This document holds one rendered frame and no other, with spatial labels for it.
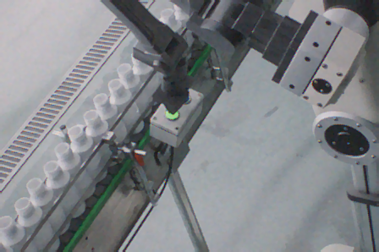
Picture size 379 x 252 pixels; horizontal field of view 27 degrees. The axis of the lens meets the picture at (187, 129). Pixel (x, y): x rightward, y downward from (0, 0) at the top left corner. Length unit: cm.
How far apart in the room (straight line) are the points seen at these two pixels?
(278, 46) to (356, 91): 28
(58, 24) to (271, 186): 184
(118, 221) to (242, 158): 136
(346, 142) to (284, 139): 170
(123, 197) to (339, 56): 92
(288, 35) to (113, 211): 88
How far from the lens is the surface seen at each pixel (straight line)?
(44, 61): 427
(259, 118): 347
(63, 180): 187
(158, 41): 166
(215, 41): 136
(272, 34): 131
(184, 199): 238
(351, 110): 159
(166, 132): 193
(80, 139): 191
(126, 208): 206
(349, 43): 130
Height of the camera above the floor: 238
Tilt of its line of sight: 42 degrees down
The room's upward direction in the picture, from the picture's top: 20 degrees counter-clockwise
